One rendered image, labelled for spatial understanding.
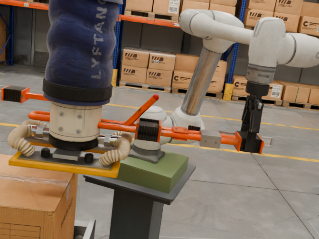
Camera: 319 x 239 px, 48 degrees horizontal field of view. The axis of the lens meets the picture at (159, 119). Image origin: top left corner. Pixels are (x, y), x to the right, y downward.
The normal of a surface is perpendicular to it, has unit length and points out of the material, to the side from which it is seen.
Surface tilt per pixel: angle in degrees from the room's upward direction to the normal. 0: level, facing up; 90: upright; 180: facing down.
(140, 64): 90
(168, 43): 90
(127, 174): 90
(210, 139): 90
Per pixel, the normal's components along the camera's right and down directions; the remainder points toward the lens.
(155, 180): -0.33, 0.21
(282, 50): 0.45, 0.32
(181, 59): 0.02, 0.25
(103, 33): 0.75, -0.07
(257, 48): -0.75, 0.10
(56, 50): -0.64, -0.15
